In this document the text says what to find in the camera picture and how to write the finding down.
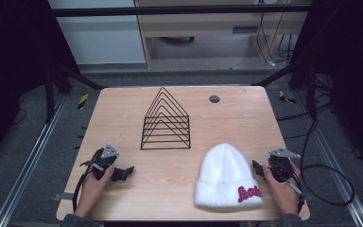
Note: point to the person's left hand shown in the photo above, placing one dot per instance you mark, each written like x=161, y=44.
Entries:
x=91, y=194

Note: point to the white knit beanie hat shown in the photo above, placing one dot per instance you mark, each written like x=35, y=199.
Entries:
x=223, y=176

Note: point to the light wooden desk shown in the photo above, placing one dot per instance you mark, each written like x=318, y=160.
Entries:
x=195, y=26

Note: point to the white cabinet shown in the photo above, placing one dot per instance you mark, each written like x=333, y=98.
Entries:
x=100, y=41

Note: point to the yellow black striped tape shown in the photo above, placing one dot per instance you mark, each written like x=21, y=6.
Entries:
x=82, y=101
x=284, y=97

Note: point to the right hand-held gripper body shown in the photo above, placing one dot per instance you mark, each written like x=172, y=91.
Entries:
x=280, y=167

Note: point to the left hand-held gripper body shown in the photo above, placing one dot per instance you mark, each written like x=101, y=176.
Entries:
x=106, y=160

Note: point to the aluminium floor rail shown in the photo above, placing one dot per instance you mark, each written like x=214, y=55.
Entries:
x=337, y=176
x=28, y=164

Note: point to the black horizontal frame bar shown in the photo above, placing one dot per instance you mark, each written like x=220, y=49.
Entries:
x=170, y=11

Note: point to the black metal stand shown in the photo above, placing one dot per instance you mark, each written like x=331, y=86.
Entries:
x=311, y=94
x=49, y=94

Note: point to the person's right hand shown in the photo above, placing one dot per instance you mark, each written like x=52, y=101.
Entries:
x=285, y=195

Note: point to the black curtain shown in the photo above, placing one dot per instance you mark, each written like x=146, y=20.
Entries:
x=12, y=63
x=353, y=63

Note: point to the grey metal table bracket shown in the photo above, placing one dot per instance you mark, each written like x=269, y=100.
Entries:
x=63, y=196

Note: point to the grey round table grommet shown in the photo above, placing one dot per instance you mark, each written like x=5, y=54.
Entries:
x=214, y=99

